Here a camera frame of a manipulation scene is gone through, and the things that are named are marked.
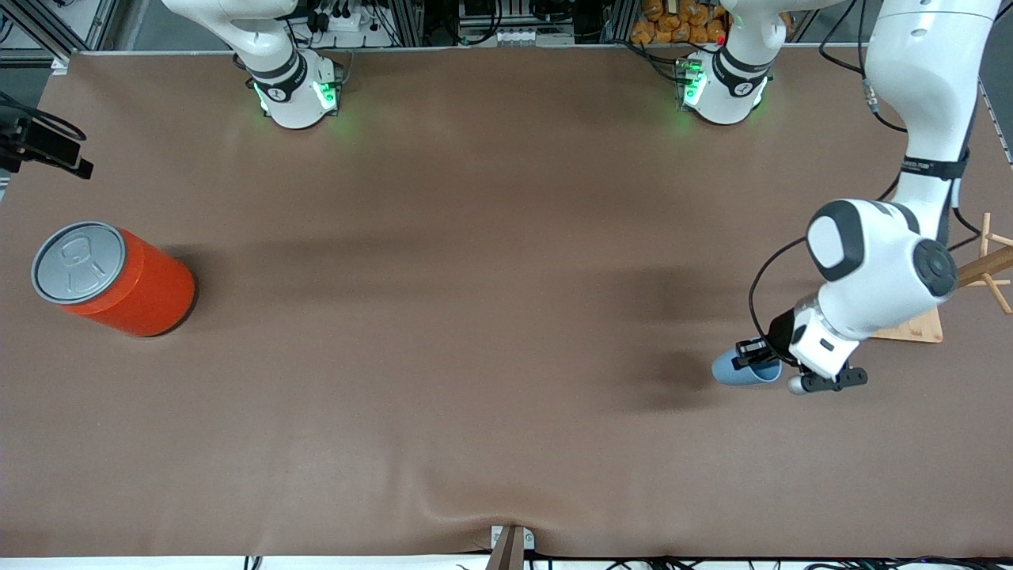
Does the light blue plastic cup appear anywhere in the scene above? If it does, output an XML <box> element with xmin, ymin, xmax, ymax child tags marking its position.
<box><xmin>711</xmin><ymin>348</ymin><xmax>783</xmax><ymax>388</ymax></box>

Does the orange can with grey lid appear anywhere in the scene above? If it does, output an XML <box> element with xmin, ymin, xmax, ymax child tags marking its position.
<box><xmin>31</xmin><ymin>221</ymin><xmax>197</xmax><ymax>339</ymax></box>

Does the wooden mug tree stand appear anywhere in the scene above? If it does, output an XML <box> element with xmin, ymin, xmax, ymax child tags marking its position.
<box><xmin>871</xmin><ymin>212</ymin><xmax>1013</xmax><ymax>344</ymax></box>

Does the brown table cloth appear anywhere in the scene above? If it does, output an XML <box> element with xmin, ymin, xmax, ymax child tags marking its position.
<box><xmin>0</xmin><ymin>44</ymin><xmax>1013</xmax><ymax>559</ymax></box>

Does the white power strip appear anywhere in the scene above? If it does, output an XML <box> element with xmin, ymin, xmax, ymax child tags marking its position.
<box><xmin>313</xmin><ymin>6</ymin><xmax>366</xmax><ymax>32</ymax></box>

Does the pile of orange snacks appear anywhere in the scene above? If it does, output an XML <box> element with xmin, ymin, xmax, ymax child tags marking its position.
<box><xmin>631</xmin><ymin>0</ymin><xmax>729</xmax><ymax>45</ymax></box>

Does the white terminal block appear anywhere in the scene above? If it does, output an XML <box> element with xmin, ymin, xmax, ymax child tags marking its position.
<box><xmin>491</xmin><ymin>28</ymin><xmax>575</xmax><ymax>46</ymax></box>

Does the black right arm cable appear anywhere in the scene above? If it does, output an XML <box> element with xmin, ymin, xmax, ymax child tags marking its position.
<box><xmin>0</xmin><ymin>91</ymin><xmax>84</xmax><ymax>143</ymax></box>

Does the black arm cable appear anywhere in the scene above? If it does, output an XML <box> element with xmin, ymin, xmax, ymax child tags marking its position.
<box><xmin>748</xmin><ymin>0</ymin><xmax>986</xmax><ymax>345</ymax></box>
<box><xmin>0</xmin><ymin>91</ymin><xmax>84</xmax><ymax>143</ymax></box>

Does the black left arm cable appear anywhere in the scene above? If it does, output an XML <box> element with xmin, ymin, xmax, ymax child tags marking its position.
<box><xmin>748</xmin><ymin>0</ymin><xmax>986</xmax><ymax>345</ymax></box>

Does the aluminium frame beam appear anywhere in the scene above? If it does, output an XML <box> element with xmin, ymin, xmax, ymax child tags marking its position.
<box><xmin>0</xmin><ymin>0</ymin><xmax>120</xmax><ymax>63</ymax></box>

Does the metal bracket with brown post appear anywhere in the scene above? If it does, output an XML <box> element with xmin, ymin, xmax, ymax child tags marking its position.
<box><xmin>484</xmin><ymin>524</ymin><xmax>536</xmax><ymax>570</ymax></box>

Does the aluminium frame post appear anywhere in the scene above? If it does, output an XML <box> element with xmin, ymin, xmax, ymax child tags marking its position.
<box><xmin>604</xmin><ymin>0</ymin><xmax>639</xmax><ymax>44</ymax></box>
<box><xmin>384</xmin><ymin>0</ymin><xmax>426</xmax><ymax>47</ymax></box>

